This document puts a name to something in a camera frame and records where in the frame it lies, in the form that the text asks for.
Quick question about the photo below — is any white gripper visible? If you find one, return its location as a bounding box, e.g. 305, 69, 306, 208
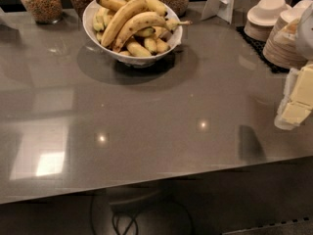
274, 4, 313, 130

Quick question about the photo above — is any white ceramic bowl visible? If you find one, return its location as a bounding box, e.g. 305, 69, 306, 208
82, 0, 183, 68

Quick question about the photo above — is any small yellow banana right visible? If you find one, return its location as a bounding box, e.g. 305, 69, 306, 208
156, 38, 170, 54

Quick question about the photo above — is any small yellow banana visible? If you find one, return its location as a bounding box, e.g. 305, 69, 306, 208
126, 38, 152, 57
156, 38, 170, 54

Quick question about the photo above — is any large yellow banana centre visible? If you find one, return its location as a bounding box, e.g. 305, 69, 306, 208
112, 12, 192, 53

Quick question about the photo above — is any large yellow banana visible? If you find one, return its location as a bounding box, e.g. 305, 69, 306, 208
112, 12, 192, 53
101, 0, 148, 47

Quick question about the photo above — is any small yellow banana front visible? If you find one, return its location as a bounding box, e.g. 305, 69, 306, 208
126, 38, 152, 57

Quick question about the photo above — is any large yellow banana left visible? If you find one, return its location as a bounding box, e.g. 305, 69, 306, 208
101, 0, 148, 47

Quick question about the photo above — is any back left yellow banana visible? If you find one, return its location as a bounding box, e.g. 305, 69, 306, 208
96, 0, 126, 12

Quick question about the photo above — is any small green-yellow banana bunch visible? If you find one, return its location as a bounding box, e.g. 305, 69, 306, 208
93, 7, 115, 31

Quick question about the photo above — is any black rubber mat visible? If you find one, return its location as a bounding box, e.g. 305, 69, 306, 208
236, 26, 289, 73

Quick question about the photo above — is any stack of bowls rear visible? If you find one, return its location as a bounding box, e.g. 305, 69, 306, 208
244, 0, 291, 42

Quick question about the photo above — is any white card sign stand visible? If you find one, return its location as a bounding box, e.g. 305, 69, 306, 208
201, 0, 236, 24

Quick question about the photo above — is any glass cereal jar far left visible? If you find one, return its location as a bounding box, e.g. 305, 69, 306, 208
21, 0, 63, 24

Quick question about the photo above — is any black cable under table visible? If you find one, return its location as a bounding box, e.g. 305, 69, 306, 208
89, 193, 197, 235

